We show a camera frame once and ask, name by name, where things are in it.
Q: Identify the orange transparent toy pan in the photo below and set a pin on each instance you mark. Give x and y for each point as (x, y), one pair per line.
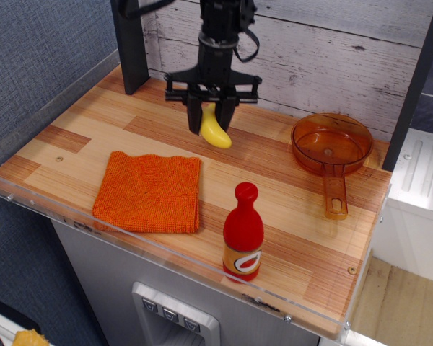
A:
(332, 146)

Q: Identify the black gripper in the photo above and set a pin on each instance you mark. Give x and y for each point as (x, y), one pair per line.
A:
(212, 80)

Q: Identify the grey toy fridge cabinet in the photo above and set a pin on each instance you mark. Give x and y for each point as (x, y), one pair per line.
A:
(139, 299)

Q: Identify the white black device bottom left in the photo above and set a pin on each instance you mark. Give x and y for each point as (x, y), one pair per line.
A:
(12, 321)

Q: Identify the dark grey post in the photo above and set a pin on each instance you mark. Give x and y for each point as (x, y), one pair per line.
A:
(131, 49)
(408, 109)

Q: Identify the yellow toy banana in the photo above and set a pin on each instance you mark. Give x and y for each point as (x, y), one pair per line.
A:
(211, 131)

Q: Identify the clear acrylic table guard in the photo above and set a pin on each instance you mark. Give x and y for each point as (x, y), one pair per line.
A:
(60, 118)

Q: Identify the dark grey left post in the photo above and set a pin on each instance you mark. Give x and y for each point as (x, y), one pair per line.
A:
(131, 49)

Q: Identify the yellow object bottom left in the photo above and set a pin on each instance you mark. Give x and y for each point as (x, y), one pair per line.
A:
(29, 338)

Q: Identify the white toy sink unit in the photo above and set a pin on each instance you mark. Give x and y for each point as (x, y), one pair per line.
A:
(403, 236)

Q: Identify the dark grey right post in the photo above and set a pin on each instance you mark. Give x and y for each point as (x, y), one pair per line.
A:
(408, 109)

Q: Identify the red toy sauce bottle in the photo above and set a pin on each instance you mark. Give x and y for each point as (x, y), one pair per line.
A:
(243, 234)

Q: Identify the orange knitted cloth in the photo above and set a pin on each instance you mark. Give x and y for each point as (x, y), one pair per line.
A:
(150, 194)

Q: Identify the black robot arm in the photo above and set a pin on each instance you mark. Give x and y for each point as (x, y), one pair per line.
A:
(221, 20)

